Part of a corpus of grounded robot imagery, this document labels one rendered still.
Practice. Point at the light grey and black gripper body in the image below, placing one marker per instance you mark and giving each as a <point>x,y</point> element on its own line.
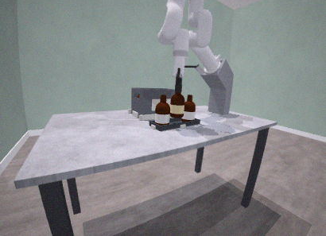
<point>179,62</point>

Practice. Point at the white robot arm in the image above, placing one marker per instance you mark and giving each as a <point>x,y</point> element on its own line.
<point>181,38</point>

